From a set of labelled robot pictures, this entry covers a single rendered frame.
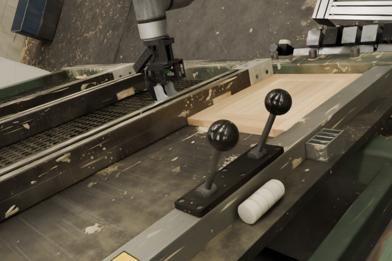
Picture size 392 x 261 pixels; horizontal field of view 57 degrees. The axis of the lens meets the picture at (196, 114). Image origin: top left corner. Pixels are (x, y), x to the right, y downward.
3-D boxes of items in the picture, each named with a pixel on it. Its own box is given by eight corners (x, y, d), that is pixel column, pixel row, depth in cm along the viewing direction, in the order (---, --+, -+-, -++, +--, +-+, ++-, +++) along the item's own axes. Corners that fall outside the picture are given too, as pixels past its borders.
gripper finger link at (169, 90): (179, 115, 98) (172, 83, 95) (165, 113, 102) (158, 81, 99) (186, 112, 100) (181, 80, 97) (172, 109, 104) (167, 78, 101)
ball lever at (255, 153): (271, 161, 57) (301, 93, 49) (257, 172, 55) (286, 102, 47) (252, 147, 59) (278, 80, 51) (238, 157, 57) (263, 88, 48)
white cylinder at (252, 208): (256, 227, 47) (287, 197, 52) (252, 208, 46) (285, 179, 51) (238, 221, 49) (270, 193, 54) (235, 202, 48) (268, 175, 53)
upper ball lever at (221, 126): (223, 198, 50) (249, 126, 41) (205, 213, 47) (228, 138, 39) (203, 182, 51) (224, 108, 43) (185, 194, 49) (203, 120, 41)
